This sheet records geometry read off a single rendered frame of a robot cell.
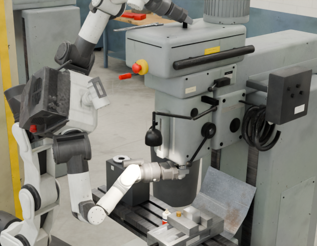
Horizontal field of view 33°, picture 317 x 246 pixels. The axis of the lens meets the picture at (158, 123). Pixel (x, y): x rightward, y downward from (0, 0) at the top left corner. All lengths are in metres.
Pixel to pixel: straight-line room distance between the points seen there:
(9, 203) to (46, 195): 1.44
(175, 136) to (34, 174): 0.75
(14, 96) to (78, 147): 0.53
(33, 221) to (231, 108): 1.12
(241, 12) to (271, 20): 4.90
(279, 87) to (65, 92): 0.88
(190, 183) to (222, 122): 2.22
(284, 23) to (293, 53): 4.44
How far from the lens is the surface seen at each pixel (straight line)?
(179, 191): 4.51
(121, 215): 2.72
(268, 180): 2.60
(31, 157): 2.56
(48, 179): 2.66
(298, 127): 2.64
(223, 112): 2.34
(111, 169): 2.80
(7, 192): 4.05
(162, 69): 2.03
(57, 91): 2.22
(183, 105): 2.18
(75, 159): 2.19
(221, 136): 2.38
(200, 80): 2.18
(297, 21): 6.99
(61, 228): 4.36
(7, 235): 2.98
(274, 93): 2.22
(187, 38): 2.06
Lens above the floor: 2.31
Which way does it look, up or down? 21 degrees down
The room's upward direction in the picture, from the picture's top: 1 degrees clockwise
